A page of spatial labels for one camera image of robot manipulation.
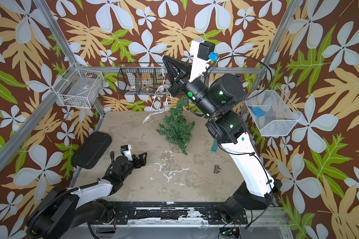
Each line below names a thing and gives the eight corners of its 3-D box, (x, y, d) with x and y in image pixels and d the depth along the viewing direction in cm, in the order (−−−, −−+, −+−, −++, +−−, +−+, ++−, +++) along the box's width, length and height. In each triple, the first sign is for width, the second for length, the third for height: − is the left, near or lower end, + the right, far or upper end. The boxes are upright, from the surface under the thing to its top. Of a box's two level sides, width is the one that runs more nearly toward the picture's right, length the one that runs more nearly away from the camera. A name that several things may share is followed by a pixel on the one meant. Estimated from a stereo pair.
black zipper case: (73, 165, 94) (66, 160, 89) (96, 135, 109) (92, 129, 104) (93, 171, 91) (88, 166, 86) (114, 140, 106) (111, 134, 101)
